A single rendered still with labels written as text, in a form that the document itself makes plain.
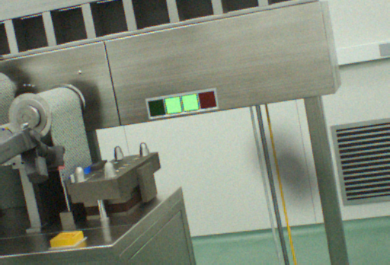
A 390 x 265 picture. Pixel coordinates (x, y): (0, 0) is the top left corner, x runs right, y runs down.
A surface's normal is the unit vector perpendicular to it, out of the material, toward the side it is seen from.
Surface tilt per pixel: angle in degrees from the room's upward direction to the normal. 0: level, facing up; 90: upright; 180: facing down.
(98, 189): 90
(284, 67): 90
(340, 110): 90
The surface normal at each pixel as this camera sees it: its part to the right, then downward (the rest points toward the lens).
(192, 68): -0.26, 0.16
